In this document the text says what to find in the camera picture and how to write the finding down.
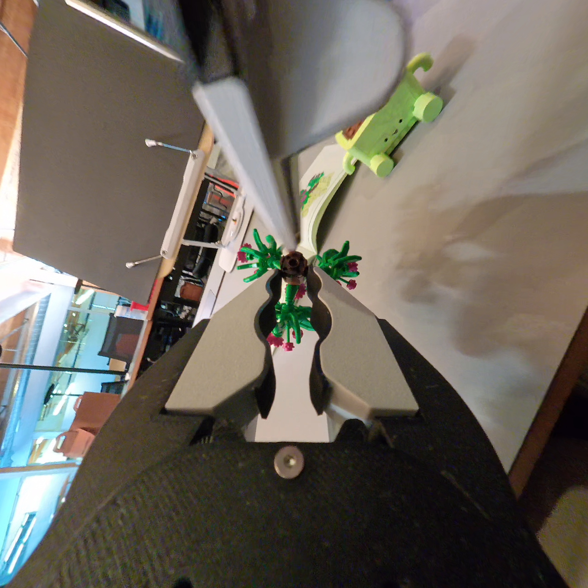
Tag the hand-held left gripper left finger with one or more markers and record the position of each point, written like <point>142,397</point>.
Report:
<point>220,363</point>

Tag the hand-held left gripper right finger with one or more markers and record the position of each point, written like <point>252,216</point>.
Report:
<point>363,363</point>

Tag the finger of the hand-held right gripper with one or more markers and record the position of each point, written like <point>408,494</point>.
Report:
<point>248,151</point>

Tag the green toy plant pink flowers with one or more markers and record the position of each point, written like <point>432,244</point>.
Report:
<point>289,317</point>

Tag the white rounded tray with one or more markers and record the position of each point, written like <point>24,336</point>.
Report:
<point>241,206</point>

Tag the open toy instruction booklet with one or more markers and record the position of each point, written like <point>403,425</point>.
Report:
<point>321,193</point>

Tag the red cup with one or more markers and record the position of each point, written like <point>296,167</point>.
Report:
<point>140,306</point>

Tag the brown chair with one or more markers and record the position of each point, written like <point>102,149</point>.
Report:
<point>92,413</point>

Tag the lime green toy flowerpot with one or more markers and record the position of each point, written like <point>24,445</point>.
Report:
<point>390,128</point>

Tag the dark grey divider panel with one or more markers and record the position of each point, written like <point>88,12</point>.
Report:
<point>101,174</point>

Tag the person's beige trousers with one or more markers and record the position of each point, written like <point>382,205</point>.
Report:
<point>569,542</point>

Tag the white panel bracket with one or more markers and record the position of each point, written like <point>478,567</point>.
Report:
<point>186,202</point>

